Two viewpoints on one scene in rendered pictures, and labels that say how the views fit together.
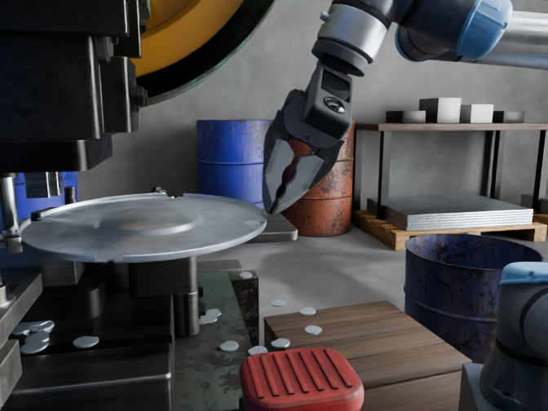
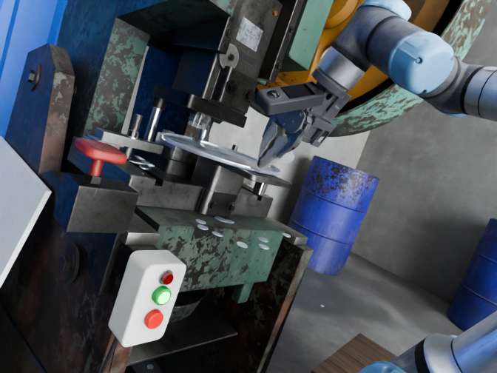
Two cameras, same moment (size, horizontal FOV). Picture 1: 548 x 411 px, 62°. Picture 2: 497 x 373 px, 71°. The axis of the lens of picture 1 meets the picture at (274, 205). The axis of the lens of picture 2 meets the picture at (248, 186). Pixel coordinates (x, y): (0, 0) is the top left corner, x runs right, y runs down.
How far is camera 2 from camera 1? 57 cm
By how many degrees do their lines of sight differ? 52
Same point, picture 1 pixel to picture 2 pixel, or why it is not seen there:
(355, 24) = (327, 57)
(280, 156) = (270, 132)
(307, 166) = (279, 142)
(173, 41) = not seen: hidden behind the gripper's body
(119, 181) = (408, 240)
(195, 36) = (353, 92)
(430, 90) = not seen: outside the picture
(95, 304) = (167, 166)
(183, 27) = not seen: hidden behind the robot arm
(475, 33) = (396, 66)
